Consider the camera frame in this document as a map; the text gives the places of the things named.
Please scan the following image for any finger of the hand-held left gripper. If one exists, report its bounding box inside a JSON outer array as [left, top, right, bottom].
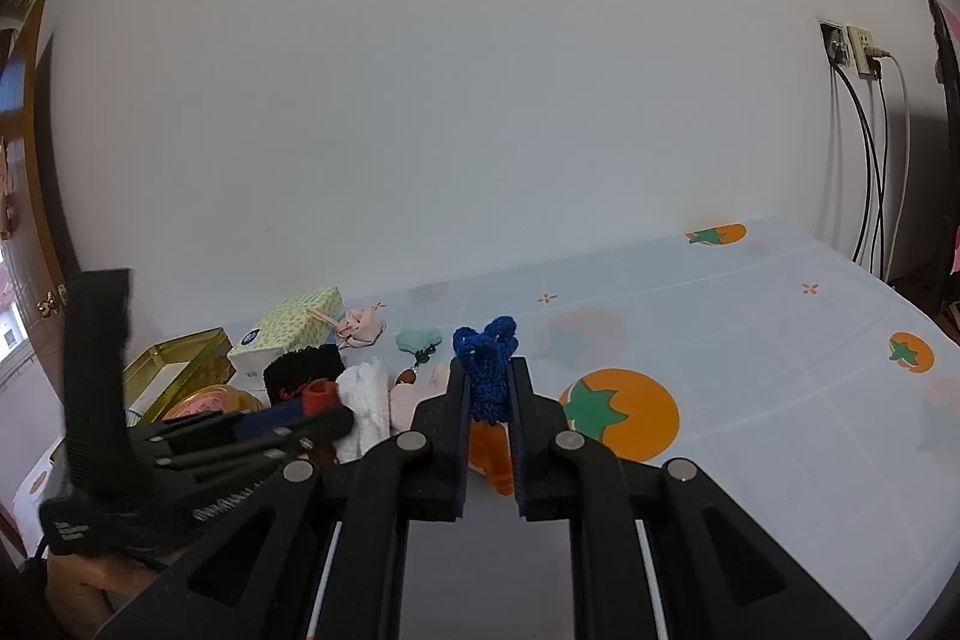
[[127, 401, 308, 455], [154, 407, 355, 485]]

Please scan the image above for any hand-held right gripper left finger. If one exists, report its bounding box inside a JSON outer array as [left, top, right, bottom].
[[97, 359, 473, 640]]

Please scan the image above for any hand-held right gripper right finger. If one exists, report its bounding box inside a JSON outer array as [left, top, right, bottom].
[[510, 355, 875, 640]]

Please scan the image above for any red fabric item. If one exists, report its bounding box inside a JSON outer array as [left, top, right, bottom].
[[281, 379, 340, 420]]

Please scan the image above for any white fluffy cloth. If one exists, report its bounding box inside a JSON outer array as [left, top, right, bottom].
[[334, 361, 393, 465]]

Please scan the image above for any pink sock with yellow trim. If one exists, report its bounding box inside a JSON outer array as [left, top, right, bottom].
[[388, 362, 451, 437]]

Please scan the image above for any gold tin box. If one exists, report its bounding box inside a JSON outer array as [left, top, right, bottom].
[[122, 327, 237, 423]]

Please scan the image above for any blue and orange crocheted toy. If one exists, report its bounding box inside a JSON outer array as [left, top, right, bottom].
[[452, 315, 520, 498]]

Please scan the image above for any teal cloud keychain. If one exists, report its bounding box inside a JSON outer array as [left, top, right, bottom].
[[394, 326, 445, 387]]

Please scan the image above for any person's left hand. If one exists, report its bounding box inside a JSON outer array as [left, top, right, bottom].
[[41, 550, 162, 637]]

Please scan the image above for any round gold tin lid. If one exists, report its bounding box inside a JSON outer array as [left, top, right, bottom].
[[161, 383, 267, 421]]

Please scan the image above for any black fuzzy cloth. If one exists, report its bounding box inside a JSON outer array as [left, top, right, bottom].
[[262, 344, 346, 405]]

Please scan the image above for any yellow green patterned tissue box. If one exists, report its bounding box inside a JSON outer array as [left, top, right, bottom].
[[227, 286, 346, 386]]

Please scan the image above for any pink door ornament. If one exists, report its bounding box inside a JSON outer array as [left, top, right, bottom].
[[0, 136, 19, 240]]

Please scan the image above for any brown wooden door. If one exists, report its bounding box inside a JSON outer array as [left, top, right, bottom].
[[0, 0, 85, 341]]

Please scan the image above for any persimmon print tablecloth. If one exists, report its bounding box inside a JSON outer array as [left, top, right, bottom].
[[15, 216, 960, 640]]

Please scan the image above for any blue patterned transom window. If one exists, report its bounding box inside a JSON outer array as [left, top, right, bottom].
[[0, 56, 22, 118]]

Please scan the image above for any black cable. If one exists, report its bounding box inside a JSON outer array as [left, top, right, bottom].
[[829, 61, 880, 270], [871, 76, 892, 277]]

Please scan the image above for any white cable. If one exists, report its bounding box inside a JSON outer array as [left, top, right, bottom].
[[886, 53, 913, 281]]

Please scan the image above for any dark wall socket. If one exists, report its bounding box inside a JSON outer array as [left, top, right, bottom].
[[819, 17, 850, 68]]

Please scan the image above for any white wall socket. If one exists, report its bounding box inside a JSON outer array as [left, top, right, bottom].
[[846, 25, 883, 81]]

